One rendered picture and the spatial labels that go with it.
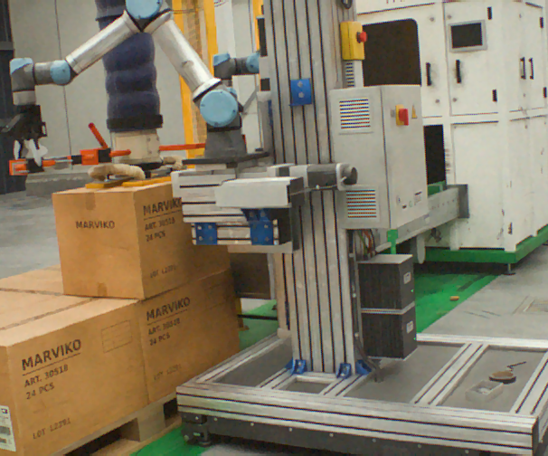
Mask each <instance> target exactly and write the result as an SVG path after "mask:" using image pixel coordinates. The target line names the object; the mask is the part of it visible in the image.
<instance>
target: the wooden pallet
mask: <svg viewBox="0 0 548 456"><path fill-rule="evenodd" d="M174 398H176V396H175V391H174V392H172V393H171V394H168V395H166V396H164V398H163V399H161V400H159V401H156V402H154V403H152V404H149V405H148V406H146V407H144V408H142V409H140V410H139V411H137V412H135V413H132V414H130V415H128V416H126V417H124V418H122V419H120V420H118V421H116V422H114V423H113V424H111V425H109V426H107V427H105V428H103V429H101V430H98V431H96V432H94V433H92V434H90V435H89V436H88V435H87V436H85V437H83V438H81V439H79V440H77V441H76V442H73V443H71V444H69V445H67V446H65V447H64V448H62V449H60V450H58V451H56V452H54V453H52V454H50V455H48V456H62V455H63V454H65V453H67V452H71V451H73V450H75V449H77V448H79V447H80V446H82V445H84V444H86V443H87V442H90V441H92V440H94V439H97V438H99V437H100V436H102V435H104V434H105V433H107V432H110V431H112V430H114V429H116V428H118V427H119V426H120V433H121V438H120V439H118V440H117V441H115V442H113V443H111V444H110V445H108V446H106V447H104V448H102V449H100V450H99V451H96V452H94V453H92V454H91V455H90V456H128V455H129V454H131V453H133V452H134V451H137V450H139V449H140V448H142V447H145V446H146V445H148V444H149V443H151V442H153V441H155V440H156V439H158V438H160V437H162V436H163V435H165V434H167V433H169V432H171V431H173V430H174V429H176V428H178V427H180V426H181V425H183V424H184V423H183V422H182V414H181V411H179V410H178V408H177V409H176V410H173V411H172V412H170V413H167V414H166V415H165V414H164V404H165V403H167V402H168V401H170V400H172V399H174Z"/></svg>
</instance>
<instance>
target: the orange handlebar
mask: <svg viewBox="0 0 548 456"><path fill-rule="evenodd" d="M205 144H206V142H201V143H192V144H176V145H163V144H162V145H160V147H159V148H160V151H176V150H193V149H195V148H202V147H205ZM130 153H131V150H130V149H124V150H121V149H120V150H112V151H111V157H121V156H124V155H129V154H130ZM93 159H94V156H93V155H86V154H85V155H82V161H83V163H84V162H87V161H89V160H93ZM54 165H55V161H54V160H53V159H50V160H46V161H43V167H47V166H54ZM14 169H15V170H24V165H23V164H20V165H14Z"/></svg>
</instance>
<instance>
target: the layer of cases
mask: <svg viewBox="0 0 548 456"><path fill-rule="evenodd" d="M238 353H240V341H239V331H238V321H237V310H236V299H235V290H234V282H233V279H232V268H225V269H222V270H219V271H216V272H213V274H210V275H208V276H204V277H202V278H200V279H198V280H194V281H190V282H187V283H185V284H183V285H181V286H178V287H175V288H172V289H171V290H169V291H166V292H164V293H161V294H158V295H155V296H154V297H151V298H149V299H110V298H98V297H91V296H75V295H64V294H63V286H62V278H61V264H60V263H59V264H55V265H52V266H48V267H45V268H40V269H37V271H30V272H26V273H24V274H20V275H16V276H13V277H9V278H5V279H2V280H0V456H48V455H50V454H52V453H54V452H56V451H58V450H60V449H62V448H64V447H65V446H67V445H69V444H71V443H73V442H76V441H77V440H79V439H81V438H83V437H85V436H87V435H88V436H89V435H90V434H92V433H94V432H96V431H98V430H101V429H103V428H105V427H107V426H109V425H111V424H113V423H114V422H116V421H118V420H120V419H122V418H124V417H126V416H128V415H130V414H132V413H135V412H137V411H139V410H140V409H142V408H144V407H146V406H148V405H149V404H152V403H154V402H156V401H159V400H161V399H163V398H164V396H166V395H168V394H171V393H172V392H174V391H175V388H176V387H177V386H179V385H181V384H183V383H185V382H187V381H188V380H190V379H192V378H194V377H195V376H197V375H200V374H202V373H203V372H205V371H207V370H209V369H210V368H212V367H213V366H216V365H218V364H219V363H221V362H222V361H224V360H225V359H227V358H229V357H232V356H234V355H236V354H238Z"/></svg>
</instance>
